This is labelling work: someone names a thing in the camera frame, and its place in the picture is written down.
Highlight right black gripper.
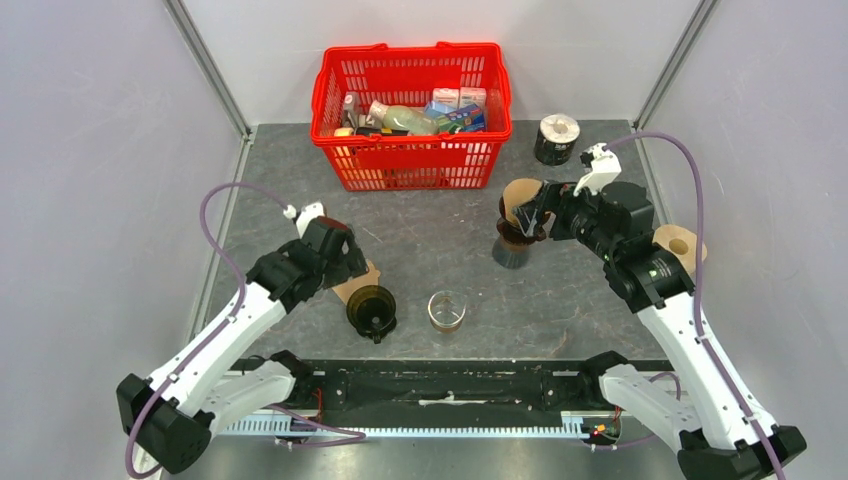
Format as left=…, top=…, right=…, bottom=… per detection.
left=512, top=178, right=619, bottom=261

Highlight brown dripper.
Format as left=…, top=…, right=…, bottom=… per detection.
left=497, top=198, right=544, bottom=245

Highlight brown paper coffee filter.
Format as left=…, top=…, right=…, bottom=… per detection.
left=501, top=178, right=543, bottom=226

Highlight dark dripper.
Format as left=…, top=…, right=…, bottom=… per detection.
left=346, top=285, right=397, bottom=344

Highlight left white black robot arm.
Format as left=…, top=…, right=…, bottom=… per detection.
left=116, top=215, right=368, bottom=479

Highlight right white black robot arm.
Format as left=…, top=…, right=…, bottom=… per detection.
left=499, top=179, right=807, bottom=479

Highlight black wrapped paper roll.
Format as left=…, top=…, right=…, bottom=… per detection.
left=533, top=113, right=580, bottom=166

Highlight small clear glass beaker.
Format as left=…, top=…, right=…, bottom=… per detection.
left=427, top=290, right=467, bottom=333

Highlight blue green box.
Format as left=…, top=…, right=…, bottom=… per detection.
left=424, top=101, right=487, bottom=134

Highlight white pink carton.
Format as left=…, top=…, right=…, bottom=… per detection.
left=458, top=87, right=487, bottom=109
left=432, top=87, right=460, bottom=109

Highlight red plastic shopping basket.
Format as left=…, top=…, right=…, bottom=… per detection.
left=310, top=42, right=512, bottom=191

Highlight clear plastic bottle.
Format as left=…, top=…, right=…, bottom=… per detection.
left=369, top=101, right=439, bottom=136

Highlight small grey pouch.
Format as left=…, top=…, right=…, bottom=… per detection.
left=342, top=91, right=360, bottom=130

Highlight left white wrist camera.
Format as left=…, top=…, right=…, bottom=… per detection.
left=283, top=202, right=326, bottom=238

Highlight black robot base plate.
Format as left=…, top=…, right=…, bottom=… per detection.
left=281, top=351, right=627, bottom=429

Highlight slotted white cable duct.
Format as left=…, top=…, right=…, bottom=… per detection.
left=220, top=410, right=590, bottom=440

